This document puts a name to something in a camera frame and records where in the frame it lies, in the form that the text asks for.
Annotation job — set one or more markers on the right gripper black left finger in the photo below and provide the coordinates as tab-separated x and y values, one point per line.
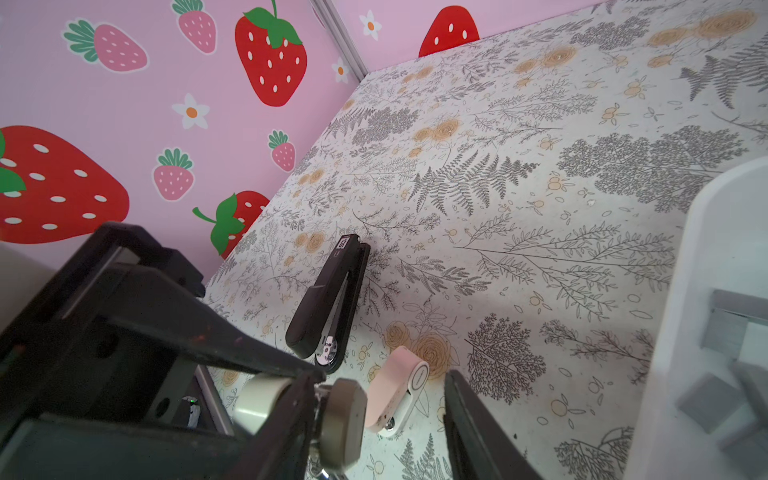
94	368

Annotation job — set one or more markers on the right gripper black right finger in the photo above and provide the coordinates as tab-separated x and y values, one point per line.
477	446

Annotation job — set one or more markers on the pink mini stapler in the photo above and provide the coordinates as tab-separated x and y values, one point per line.
394	392

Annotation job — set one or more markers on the black stapler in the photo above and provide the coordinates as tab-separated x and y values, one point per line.
321	326

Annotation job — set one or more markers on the grey staple strip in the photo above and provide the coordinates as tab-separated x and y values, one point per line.
747	451
710	402
730	315

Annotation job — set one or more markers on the white plastic tray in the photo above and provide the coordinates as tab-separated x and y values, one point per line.
724	246

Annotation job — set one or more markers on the aluminium left rear corner post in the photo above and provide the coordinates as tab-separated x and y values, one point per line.
330	18

